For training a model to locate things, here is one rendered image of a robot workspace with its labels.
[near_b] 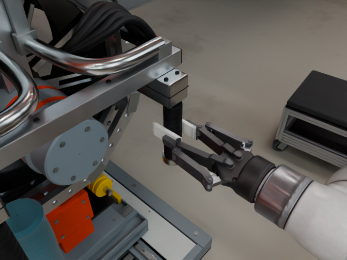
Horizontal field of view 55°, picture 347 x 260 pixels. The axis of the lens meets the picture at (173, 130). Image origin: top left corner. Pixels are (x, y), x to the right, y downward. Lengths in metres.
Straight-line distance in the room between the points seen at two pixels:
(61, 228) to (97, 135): 0.38
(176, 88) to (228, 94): 1.62
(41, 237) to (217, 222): 0.95
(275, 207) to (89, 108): 0.31
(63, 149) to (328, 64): 2.35
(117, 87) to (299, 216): 0.32
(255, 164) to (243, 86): 1.75
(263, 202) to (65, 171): 0.33
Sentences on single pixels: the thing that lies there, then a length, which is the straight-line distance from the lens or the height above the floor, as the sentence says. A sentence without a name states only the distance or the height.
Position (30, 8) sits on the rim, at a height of 1.00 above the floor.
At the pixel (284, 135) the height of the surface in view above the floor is 0.14.
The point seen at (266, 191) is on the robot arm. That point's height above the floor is 0.86.
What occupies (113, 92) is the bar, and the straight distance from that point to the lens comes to 0.50.
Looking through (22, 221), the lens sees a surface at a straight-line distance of 0.67.
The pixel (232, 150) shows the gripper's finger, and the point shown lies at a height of 0.85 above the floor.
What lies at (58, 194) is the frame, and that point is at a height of 0.62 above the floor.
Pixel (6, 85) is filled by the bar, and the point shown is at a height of 0.93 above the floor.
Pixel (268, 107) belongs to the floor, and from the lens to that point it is 2.13.
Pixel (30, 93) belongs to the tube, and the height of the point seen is 1.01.
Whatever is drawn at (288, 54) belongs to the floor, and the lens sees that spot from 2.74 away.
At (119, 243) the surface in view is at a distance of 1.26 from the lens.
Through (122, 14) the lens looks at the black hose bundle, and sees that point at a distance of 0.57.
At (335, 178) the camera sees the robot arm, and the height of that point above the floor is 0.82.
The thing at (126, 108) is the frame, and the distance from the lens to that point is 0.84.
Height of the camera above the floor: 1.26
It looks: 42 degrees down
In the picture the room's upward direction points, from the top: straight up
